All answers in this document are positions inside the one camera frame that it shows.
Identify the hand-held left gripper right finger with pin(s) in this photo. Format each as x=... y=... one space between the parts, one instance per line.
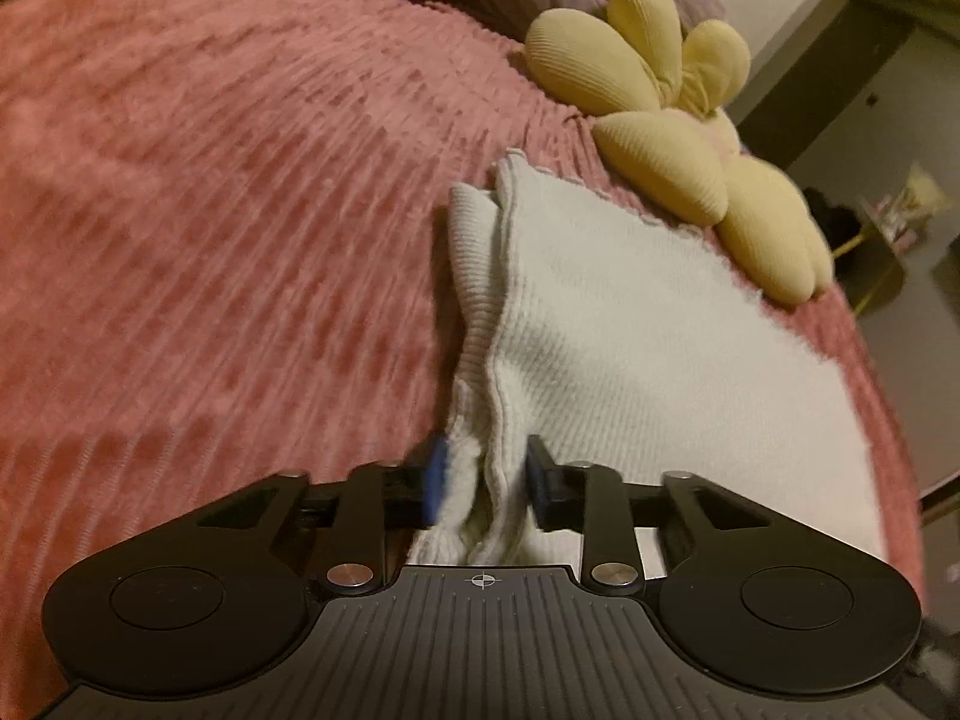
x=538 y=480

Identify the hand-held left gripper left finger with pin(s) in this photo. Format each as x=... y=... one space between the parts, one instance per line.
x=436 y=480

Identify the white ribbed knit sweater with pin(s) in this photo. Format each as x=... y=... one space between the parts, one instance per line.
x=637 y=360

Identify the pink ribbed bedspread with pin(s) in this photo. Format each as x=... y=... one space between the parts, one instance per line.
x=210 y=225

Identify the yellow flower-shaped pillow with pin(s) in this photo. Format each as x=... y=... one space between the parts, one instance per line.
x=675 y=157

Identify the yellow-legged side table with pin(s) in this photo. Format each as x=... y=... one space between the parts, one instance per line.
x=889 y=255

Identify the pink and white ornament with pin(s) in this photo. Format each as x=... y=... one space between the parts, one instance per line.
x=896 y=221

